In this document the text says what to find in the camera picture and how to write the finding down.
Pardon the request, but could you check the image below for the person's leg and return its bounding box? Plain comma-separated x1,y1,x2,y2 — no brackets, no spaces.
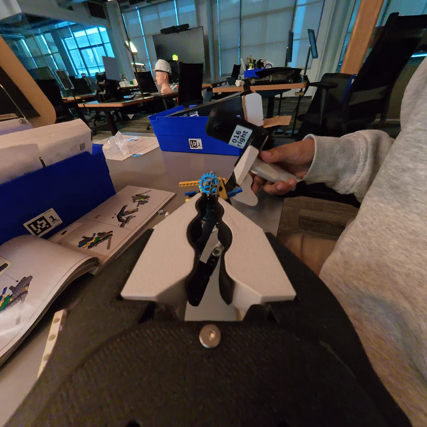
284,232,338,276

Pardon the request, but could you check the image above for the wooden desk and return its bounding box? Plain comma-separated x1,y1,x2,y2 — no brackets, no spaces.
212,81,308,101
78,91,179,135

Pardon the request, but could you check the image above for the wooden post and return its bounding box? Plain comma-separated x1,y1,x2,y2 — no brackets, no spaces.
340,0,386,75

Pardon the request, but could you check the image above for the clear plastic bag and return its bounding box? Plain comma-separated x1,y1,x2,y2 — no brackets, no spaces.
102,131,131,156

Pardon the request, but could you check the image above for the white paper sheet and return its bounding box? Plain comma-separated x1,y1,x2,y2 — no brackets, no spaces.
94,135,161,161

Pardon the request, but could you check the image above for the lego instruction booklet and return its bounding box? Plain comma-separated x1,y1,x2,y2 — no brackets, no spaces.
0,185,176,366

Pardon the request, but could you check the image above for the large black monitor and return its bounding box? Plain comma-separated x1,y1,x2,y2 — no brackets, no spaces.
152,26,205,69

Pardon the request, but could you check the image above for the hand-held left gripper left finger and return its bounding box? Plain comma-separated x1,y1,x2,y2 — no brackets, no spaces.
120,194,209,321

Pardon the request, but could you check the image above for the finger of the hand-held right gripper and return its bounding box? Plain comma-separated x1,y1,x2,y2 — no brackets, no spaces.
230,186,260,207
233,146,260,187

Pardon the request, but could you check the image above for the slim black monitor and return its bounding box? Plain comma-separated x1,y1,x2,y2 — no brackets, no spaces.
307,29,319,60

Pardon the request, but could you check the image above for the person's right forearm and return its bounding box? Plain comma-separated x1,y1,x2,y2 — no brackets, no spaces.
302,129,396,202

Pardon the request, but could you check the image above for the grey hoodie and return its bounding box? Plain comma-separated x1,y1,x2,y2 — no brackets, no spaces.
318,57,427,427

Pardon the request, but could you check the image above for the mannequin head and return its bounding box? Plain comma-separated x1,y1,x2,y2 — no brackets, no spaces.
155,71,173,94

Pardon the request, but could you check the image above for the white Lego beam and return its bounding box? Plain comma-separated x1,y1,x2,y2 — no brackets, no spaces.
37,308,69,379

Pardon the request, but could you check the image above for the lego gear assembly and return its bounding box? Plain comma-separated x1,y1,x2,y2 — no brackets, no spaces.
179,171,244,307

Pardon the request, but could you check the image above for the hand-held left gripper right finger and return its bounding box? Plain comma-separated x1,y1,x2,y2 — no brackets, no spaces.
216,197,297,321

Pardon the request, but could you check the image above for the black bag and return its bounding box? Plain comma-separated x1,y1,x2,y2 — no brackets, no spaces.
248,67,303,85

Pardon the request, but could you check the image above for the blue plastic bin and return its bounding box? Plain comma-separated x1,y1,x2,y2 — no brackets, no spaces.
148,105,245,157
0,143,116,246

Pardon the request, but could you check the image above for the person's right hand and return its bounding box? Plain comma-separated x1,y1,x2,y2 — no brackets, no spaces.
250,138,316,196

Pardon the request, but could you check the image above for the cardboard box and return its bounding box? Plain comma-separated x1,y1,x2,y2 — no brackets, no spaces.
241,93,293,130

